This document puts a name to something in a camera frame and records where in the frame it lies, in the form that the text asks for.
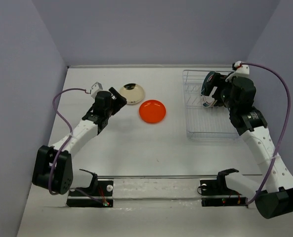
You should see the cream plate black brush mark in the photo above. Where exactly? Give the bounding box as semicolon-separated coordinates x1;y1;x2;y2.
119;83;145;105

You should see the white plate teal red rim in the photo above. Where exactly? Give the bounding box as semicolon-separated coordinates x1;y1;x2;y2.
200;71;220;109

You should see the orange plate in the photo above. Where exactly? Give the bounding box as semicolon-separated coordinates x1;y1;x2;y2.
138;100;167;123

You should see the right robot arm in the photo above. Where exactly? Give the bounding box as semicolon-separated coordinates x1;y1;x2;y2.
202;72;293;219

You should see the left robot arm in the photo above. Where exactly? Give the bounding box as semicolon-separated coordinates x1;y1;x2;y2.
32;82;127;195

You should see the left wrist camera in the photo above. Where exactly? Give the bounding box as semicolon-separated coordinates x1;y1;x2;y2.
85;82;103;99

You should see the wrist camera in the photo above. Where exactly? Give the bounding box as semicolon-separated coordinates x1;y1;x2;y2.
85;82;103;99
225;61;250;82

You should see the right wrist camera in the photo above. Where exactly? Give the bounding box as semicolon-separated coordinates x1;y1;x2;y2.
225;61;250;82

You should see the white wire dish rack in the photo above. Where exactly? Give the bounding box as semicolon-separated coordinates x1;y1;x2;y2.
182;68;239;141

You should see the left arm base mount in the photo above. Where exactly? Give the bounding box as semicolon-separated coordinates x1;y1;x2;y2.
66;179;114;208

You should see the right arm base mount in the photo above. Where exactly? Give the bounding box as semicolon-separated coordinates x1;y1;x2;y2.
197;179;247;207

